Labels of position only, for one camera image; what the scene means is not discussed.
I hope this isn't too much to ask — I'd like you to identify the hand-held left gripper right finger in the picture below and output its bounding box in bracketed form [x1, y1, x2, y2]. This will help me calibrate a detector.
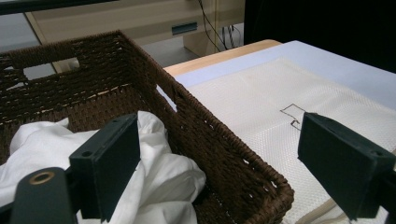
[297, 112, 396, 221]

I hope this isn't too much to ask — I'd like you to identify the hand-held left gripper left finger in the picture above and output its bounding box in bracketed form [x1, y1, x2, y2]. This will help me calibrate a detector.
[68, 112, 141, 223]

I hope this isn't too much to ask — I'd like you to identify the white cloth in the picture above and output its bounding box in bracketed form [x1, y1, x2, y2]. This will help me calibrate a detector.
[0, 110, 207, 224]

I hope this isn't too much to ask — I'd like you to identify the cream fabric bag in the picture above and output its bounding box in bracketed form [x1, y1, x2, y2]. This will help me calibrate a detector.
[186, 57, 396, 224]

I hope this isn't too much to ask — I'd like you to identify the brown woven basket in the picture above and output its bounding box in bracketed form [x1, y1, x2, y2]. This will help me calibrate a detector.
[0, 30, 295, 224]

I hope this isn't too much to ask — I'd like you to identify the white table board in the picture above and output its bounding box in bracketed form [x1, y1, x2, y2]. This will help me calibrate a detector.
[174, 40, 396, 110]

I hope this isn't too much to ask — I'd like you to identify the black curtain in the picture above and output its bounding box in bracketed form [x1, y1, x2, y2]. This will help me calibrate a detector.
[243, 0, 396, 74]

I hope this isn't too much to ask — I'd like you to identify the beige wooden desk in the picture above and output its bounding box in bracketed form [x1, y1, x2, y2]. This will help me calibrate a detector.
[24, 0, 247, 74]

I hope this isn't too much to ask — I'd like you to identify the wooden table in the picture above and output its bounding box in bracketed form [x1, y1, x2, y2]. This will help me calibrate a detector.
[163, 39, 283, 77]

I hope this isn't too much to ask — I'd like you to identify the black metal bar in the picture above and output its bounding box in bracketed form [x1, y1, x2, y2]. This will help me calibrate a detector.
[0, 0, 116, 16]

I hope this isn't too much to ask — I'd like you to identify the bundle of black cables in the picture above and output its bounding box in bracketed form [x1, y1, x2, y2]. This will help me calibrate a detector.
[221, 25, 243, 49]

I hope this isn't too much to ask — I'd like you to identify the black hanging cable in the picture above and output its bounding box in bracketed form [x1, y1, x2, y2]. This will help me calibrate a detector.
[197, 0, 230, 52]

